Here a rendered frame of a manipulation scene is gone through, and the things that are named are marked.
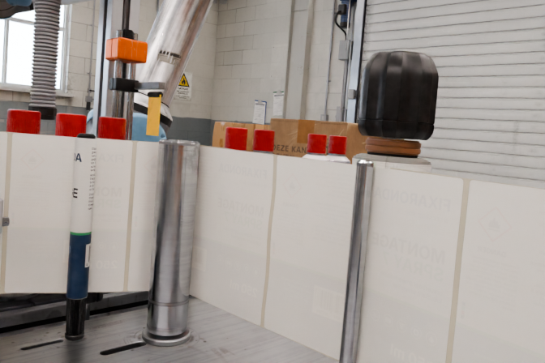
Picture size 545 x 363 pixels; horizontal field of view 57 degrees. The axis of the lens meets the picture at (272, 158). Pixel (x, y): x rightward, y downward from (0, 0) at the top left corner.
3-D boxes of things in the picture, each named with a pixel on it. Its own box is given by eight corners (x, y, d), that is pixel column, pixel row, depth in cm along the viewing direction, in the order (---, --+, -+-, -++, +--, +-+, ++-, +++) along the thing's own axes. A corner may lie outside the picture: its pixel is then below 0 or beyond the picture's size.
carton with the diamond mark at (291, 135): (337, 234, 122) (347, 121, 120) (262, 217, 137) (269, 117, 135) (393, 223, 145) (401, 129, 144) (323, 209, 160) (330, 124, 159)
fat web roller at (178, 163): (157, 351, 45) (171, 141, 44) (132, 334, 48) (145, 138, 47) (199, 339, 48) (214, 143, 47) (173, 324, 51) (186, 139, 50)
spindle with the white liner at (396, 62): (388, 346, 50) (416, 42, 49) (319, 317, 57) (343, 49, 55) (433, 326, 56) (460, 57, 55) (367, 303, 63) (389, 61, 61)
